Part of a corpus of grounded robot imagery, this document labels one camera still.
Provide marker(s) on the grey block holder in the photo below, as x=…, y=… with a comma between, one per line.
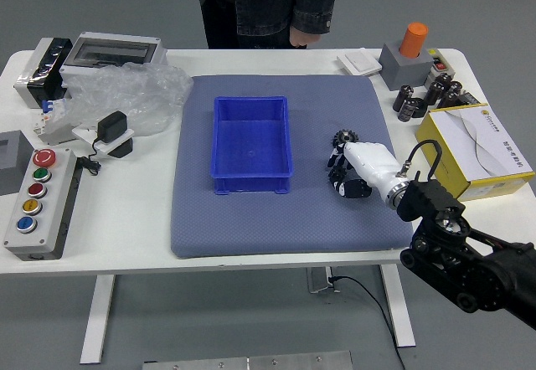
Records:
x=406, y=70

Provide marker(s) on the small black electronic module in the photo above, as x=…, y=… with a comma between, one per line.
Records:
x=469, y=99

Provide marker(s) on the yellow and white carton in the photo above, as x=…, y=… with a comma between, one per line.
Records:
x=481, y=135

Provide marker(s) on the person's left forearm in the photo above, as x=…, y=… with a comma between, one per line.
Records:
x=312, y=6

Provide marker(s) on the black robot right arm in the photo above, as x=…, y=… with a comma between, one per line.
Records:
x=460, y=261

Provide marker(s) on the big black gear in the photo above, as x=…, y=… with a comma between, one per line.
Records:
x=346, y=136

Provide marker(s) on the white wall switch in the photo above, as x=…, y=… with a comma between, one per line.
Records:
x=360, y=62

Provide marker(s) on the blue-grey padded mat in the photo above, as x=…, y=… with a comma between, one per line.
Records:
x=293, y=219

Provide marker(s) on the white bracket with black block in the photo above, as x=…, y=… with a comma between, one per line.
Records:
x=121, y=146

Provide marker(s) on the white table leg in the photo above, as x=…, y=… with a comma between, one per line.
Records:
x=98, y=315
x=398, y=303

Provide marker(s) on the blue plastic box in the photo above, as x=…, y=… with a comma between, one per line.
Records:
x=251, y=144

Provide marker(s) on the grey enclosure with clear lid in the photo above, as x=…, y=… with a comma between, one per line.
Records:
x=113, y=52

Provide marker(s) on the clear plastic bag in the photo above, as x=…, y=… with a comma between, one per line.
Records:
x=134, y=94

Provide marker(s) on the orange cylinder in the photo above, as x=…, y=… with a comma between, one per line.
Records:
x=413, y=39

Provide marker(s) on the black and white junction box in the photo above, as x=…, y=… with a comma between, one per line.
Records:
x=39, y=73

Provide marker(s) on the grey box with window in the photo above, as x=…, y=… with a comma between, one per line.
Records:
x=12, y=160

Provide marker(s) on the grey metal plate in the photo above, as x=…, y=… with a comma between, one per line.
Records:
x=251, y=361

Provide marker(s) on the grey push-button control box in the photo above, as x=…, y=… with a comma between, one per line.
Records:
x=39, y=207

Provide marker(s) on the person's left hand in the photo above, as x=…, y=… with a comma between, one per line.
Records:
x=300, y=37

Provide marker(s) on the switch box with red button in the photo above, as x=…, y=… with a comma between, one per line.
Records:
x=440, y=61

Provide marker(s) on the black power adapter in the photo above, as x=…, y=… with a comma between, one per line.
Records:
x=112, y=126

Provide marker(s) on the grey table power box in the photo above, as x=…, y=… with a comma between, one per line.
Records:
x=320, y=280

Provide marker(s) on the white circuit breaker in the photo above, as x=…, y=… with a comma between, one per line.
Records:
x=50, y=123

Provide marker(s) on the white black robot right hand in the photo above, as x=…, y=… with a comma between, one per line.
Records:
x=370, y=162

